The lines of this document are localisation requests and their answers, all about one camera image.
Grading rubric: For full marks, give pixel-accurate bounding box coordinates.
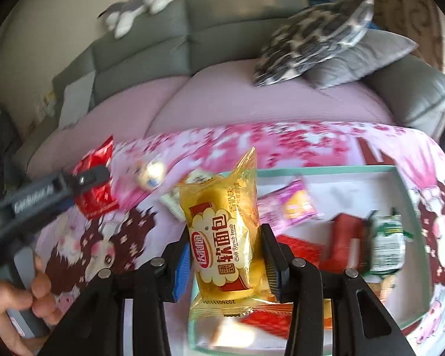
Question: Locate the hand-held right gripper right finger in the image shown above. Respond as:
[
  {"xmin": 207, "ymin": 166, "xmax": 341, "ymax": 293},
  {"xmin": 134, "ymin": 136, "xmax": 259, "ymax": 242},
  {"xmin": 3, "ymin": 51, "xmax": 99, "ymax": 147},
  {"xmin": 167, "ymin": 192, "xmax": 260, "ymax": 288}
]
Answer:
[{"xmin": 260, "ymin": 222, "xmax": 406, "ymax": 356}]

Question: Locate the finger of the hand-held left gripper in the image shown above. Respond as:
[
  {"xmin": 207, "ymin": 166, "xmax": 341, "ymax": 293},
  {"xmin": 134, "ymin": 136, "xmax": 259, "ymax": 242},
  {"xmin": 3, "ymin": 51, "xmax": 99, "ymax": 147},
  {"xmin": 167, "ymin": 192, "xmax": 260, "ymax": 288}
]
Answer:
[{"xmin": 72, "ymin": 165, "xmax": 111, "ymax": 195}]

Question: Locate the black white patterned pillow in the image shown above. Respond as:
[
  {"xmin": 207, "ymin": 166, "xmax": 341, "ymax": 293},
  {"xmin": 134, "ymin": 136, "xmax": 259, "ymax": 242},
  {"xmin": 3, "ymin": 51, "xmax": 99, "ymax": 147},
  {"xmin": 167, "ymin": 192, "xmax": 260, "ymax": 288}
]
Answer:
[{"xmin": 254, "ymin": 0, "xmax": 375, "ymax": 88}]

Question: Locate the red printed snack packet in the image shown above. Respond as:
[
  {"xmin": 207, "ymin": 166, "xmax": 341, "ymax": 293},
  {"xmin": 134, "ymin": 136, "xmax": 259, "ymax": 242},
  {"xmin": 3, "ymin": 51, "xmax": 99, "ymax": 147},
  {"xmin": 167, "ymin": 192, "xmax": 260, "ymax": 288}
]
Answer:
[{"xmin": 73, "ymin": 136, "xmax": 119, "ymax": 219}]

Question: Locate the pink sofa cover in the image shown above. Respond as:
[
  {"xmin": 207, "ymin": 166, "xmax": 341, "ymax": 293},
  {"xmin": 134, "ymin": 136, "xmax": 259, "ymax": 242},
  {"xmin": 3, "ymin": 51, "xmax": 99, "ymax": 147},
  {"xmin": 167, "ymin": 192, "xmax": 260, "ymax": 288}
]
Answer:
[{"xmin": 26, "ymin": 57, "xmax": 395, "ymax": 179}]

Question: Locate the person's left hand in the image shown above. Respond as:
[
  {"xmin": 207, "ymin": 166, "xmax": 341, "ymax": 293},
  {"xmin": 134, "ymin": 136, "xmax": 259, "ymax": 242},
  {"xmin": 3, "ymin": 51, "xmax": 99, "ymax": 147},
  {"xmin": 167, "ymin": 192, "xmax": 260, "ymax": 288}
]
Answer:
[{"xmin": 0, "ymin": 256, "xmax": 63, "ymax": 356}]

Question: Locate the grey pillow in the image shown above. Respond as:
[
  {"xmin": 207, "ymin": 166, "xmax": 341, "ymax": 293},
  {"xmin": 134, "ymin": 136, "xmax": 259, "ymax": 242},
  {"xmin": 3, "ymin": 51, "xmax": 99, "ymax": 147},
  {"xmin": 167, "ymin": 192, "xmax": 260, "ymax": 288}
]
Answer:
[{"xmin": 304, "ymin": 30, "xmax": 419, "ymax": 90}]

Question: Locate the grey white plush dog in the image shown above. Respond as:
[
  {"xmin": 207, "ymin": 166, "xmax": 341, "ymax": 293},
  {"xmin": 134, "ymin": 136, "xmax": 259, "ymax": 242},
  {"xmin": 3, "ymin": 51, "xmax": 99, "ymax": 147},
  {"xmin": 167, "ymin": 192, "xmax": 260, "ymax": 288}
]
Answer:
[{"xmin": 98, "ymin": 0, "xmax": 173, "ymax": 39}]

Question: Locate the green white cracker packet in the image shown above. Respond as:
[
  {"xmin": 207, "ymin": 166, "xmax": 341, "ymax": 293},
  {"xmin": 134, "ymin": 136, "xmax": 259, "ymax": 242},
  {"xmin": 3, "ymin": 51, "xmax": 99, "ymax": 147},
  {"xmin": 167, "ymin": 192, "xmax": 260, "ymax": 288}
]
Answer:
[{"xmin": 365, "ymin": 208, "xmax": 412, "ymax": 277}]

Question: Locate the white cushion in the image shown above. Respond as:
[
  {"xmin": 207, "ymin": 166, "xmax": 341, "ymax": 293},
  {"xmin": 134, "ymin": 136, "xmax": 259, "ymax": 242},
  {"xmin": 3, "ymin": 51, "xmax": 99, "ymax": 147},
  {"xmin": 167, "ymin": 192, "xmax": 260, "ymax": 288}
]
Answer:
[{"xmin": 57, "ymin": 78, "xmax": 95, "ymax": 130}]

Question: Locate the yellow soft bread packet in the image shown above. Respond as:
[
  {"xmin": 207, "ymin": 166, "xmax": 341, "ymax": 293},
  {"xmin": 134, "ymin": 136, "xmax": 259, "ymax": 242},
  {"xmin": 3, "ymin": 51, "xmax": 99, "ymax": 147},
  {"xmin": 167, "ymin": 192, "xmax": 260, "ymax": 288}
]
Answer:
[{"xmin": 178, "ymin": 147, "xmax": 279, "ymax": 321}]

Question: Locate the printed blanket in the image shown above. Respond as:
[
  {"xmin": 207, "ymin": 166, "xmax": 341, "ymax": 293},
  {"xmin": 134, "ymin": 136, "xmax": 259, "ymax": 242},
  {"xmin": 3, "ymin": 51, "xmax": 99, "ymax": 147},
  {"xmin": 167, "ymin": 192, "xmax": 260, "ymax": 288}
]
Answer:
[{"xmin": 33, "ymin": 120, "xmax": 445, "ymax": 356}]

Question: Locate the round candy clear packet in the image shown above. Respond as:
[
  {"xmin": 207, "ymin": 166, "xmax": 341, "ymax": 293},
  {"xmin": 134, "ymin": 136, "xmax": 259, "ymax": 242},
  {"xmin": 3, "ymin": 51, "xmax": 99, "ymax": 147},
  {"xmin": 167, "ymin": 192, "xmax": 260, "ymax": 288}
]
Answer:
[{"xmin": 135, "ymin": 159, "xmax": 167, "ymax": 190}]

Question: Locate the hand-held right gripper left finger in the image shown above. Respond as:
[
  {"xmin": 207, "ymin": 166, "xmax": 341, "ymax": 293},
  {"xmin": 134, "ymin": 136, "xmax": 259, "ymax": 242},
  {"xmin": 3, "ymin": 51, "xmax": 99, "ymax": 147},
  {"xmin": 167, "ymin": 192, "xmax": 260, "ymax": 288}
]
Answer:
[{"xmin": 37, "ymin": 226, "xmax": 191, "ymax": 356}]

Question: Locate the teal-rimmed white tray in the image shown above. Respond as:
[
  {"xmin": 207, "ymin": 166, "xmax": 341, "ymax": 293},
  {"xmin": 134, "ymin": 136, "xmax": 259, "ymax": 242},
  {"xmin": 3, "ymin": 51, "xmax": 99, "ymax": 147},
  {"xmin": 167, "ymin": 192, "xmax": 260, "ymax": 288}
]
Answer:
[{"xmin": 188, "ymin": 166, "xmax": 433, "ymax": 355}]

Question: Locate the grey sofa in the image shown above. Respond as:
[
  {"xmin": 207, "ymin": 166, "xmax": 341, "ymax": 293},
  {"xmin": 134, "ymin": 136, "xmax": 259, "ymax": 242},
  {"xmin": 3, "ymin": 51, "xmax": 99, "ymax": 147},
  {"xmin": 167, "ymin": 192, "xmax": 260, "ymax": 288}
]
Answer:
[{"xmin": 13, "ymin": 0, "xmax": 445, "ymax": 164}]

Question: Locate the pink cake roll packet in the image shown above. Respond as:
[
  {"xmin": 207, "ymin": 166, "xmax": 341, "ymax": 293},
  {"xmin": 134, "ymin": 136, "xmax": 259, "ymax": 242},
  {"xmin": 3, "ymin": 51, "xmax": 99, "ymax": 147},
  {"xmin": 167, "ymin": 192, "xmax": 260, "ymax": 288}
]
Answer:
[{"xmin": 258, "ymin": 179, "xmax": 325, "ymax": 231}]

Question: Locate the red box with white stripe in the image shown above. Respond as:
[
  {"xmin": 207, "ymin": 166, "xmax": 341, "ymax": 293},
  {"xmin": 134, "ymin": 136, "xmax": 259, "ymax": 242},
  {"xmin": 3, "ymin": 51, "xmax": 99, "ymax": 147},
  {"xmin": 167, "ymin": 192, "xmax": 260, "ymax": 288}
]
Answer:
[{"xmin": 321, "ymin": 212, "xmax": 373, "ymax": 271}]

